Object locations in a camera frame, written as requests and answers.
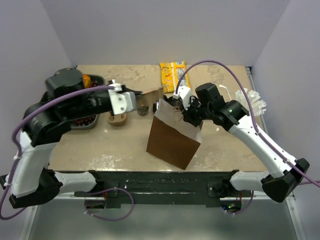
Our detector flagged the orange toy pineapple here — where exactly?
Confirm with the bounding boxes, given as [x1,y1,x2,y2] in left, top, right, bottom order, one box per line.
[82,74,92,88]

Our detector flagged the aluminium frame rail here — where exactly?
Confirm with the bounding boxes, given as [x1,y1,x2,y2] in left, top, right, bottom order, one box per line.
[31,177,297,201]

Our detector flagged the cardboard cup carrier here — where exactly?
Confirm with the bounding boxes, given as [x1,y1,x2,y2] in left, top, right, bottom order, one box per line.
[107,113,128,127]
[136,87,164,108]

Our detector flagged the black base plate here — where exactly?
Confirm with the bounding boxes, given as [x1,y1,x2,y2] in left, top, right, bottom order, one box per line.
[74,170,238,208]

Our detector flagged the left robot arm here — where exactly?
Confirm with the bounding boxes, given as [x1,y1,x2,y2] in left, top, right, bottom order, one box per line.
[2,68,143,209]

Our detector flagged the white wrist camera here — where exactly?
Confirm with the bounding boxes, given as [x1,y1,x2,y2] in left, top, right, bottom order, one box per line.
[173,86,192,110]
[108,79,137,116]

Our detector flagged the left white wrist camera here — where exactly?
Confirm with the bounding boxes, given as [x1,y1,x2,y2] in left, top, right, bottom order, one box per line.
[108,79,137,116]

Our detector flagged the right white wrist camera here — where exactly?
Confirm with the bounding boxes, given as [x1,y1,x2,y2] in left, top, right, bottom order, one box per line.
[173,86,192,110]

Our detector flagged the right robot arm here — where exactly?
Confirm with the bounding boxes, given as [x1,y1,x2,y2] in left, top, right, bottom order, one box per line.
[173,83,310,203]

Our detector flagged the brown paper bag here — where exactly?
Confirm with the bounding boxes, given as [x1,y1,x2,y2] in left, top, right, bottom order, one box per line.
[146,99,202,170]

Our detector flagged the yellow snack bag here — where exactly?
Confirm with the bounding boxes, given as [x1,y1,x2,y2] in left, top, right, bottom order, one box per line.
[159,61,186,94]

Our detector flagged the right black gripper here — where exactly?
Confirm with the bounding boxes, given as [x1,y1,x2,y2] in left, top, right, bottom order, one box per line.
[180,96,213,128]

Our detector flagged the purple grapes bunch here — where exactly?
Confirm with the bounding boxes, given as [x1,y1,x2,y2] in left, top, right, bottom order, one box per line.
[71,79,99,129]

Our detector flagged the black fruit tray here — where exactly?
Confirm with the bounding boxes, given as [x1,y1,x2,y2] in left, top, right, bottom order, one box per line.
[71,74,106,130]

